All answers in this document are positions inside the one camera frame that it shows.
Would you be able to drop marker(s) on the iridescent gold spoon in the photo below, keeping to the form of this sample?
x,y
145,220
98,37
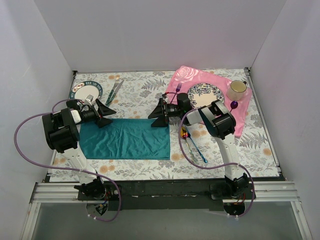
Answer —
x,y
184,136

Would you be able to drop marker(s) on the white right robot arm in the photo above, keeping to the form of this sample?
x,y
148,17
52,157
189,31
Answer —
x,y
220,124

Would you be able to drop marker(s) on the green rimmed white plate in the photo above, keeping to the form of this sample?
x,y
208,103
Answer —
x,y
82,90

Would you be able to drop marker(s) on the cream ceramic mug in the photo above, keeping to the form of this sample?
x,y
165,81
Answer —
x,y
238,90

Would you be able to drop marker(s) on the green handled knife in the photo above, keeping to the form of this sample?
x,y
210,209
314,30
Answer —
x,y
115,92

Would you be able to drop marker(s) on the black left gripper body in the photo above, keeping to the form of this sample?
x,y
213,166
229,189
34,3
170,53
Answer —
x,y
98,114

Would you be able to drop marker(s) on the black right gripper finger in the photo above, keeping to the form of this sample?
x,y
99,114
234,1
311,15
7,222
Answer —
x,y
157,112
161,121

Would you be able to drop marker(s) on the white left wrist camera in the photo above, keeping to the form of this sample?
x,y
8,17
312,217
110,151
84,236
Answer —
x,y
89,100

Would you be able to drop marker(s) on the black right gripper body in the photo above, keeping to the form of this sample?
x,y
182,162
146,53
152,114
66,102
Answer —
x,y
163,111

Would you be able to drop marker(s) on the green handled fork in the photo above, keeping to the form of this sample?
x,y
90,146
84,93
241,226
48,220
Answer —
x,y
116,83

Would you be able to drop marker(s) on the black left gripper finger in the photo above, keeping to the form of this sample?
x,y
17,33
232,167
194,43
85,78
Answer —
x,y
102,122
103,110

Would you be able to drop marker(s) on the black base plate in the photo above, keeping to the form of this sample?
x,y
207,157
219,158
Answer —
x,y
166,194

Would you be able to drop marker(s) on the purple metallic fork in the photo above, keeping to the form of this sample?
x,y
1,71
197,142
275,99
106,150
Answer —
x,y
178,88

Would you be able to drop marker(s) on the blue floral white plate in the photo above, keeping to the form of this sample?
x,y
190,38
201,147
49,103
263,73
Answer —
x,y
203,94

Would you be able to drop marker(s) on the purple metallic spoon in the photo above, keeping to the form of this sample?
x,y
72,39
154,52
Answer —
x,y
233,105

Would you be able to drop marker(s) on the iridescent blue fork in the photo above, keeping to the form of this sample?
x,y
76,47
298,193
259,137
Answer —
x,y
196,147

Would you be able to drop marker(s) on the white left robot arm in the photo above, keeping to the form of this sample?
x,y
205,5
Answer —
x,y
62,135

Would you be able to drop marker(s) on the teal cloth napkin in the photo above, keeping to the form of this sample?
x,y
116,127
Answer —
x,y
125,139

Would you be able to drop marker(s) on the pink floral placemat cloth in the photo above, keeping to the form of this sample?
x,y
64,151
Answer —
x,y
188,77

